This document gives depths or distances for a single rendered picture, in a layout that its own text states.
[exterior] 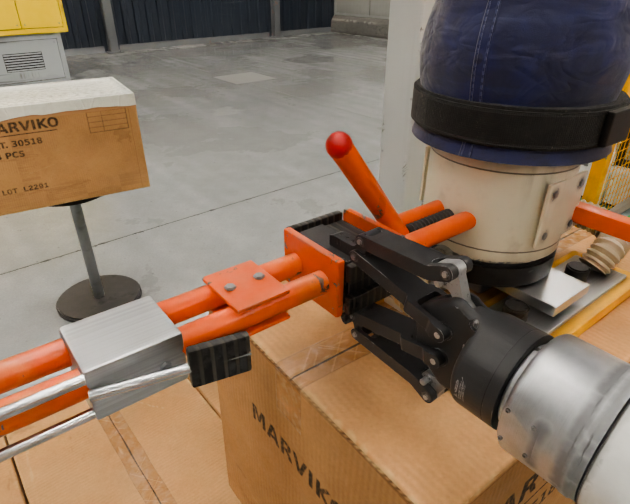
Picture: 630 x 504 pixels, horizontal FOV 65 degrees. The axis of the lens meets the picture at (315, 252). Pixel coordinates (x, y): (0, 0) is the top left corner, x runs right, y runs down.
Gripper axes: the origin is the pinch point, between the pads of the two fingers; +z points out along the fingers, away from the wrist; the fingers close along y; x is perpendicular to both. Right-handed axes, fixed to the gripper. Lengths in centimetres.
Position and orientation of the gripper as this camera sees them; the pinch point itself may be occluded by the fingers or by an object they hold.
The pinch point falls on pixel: (332, 264)
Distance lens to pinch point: 47.1
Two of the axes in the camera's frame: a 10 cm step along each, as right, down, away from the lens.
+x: 7.8, -3.1, 5.5
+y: 0.0, 8.7, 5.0
